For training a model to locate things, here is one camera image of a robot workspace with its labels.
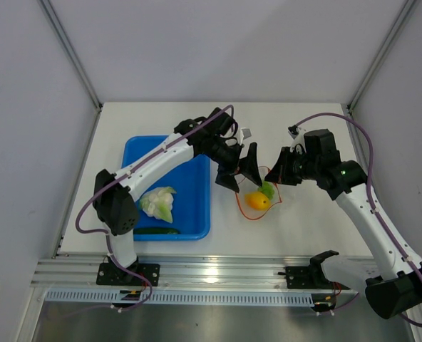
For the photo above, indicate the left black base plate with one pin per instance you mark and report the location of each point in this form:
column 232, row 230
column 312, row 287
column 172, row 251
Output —
column 110, row 275

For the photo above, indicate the aluminium frame post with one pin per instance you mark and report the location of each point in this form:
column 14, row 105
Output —
column 64, row 40
column 394, row 32

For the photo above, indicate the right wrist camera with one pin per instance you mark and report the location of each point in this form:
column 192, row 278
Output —
column 297, row 134

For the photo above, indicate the right aluminium frame post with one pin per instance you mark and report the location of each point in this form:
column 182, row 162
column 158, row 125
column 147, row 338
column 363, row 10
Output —
column 394, row 32

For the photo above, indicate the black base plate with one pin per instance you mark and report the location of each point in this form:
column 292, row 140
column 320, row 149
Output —
column 306, row 277
column 110, row 275

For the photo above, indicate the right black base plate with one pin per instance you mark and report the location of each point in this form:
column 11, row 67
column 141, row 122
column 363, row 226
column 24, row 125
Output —
column 306, row 277

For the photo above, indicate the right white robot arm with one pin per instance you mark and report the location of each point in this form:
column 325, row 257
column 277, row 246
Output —
column 395, row 285

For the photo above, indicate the white slotted cable duct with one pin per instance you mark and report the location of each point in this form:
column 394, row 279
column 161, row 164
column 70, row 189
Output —
column 233, row 298

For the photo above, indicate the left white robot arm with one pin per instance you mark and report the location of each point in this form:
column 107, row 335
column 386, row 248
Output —
column 216, row 136

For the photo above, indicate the dark green cucumber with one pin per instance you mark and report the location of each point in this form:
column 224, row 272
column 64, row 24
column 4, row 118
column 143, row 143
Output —
column 156, row 230

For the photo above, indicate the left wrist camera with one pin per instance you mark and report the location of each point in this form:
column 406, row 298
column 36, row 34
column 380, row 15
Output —
column 243, row 134

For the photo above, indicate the green grape bunch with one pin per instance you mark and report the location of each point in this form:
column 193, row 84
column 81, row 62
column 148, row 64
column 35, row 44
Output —
column 267, row 189

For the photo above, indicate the clear zip bag orange zipper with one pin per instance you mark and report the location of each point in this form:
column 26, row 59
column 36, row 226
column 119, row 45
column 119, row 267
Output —
column 284, row 196

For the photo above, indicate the yellow orange mango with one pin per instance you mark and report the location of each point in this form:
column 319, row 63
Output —
column 257, row 201

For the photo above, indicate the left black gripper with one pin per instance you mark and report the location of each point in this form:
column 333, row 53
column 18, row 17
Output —
column 246, row 166

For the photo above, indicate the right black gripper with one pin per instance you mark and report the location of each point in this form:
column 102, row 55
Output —
column 280, row 173

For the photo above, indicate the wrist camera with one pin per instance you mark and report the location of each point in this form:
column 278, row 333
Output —
column 297, row 134
column 243, row 134

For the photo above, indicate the aluminium front rail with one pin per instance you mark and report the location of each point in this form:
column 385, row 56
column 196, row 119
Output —
column 177, row 273

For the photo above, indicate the left aluminium frame post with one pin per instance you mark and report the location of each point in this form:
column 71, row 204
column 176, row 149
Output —
column 64, row 40

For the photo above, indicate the white cauliflower with leaves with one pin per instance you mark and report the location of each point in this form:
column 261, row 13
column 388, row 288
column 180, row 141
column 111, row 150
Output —
column 158, row 203

